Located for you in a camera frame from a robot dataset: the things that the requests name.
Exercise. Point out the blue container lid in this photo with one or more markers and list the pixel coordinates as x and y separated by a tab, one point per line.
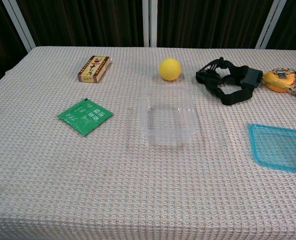
280	147

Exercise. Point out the clear plastic container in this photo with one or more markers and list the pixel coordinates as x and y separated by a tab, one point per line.
168	140

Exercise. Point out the red and gold small box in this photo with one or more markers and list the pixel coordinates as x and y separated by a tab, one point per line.
94	68

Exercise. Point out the yellow foam ball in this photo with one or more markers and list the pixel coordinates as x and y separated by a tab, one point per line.
170	69

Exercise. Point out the green tea sachet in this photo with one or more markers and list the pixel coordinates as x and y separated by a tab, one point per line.
84	117

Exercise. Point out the pink waffle tablecloth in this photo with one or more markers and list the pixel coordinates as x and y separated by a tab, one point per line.
113	180

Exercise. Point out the dark pleated curtain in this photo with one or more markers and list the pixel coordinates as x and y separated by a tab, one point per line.
88	22

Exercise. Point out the orange tape measure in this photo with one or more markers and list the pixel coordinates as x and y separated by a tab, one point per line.
279	82

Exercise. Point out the white metal frame post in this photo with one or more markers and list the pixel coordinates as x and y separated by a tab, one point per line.
19	23
149	22
271	23

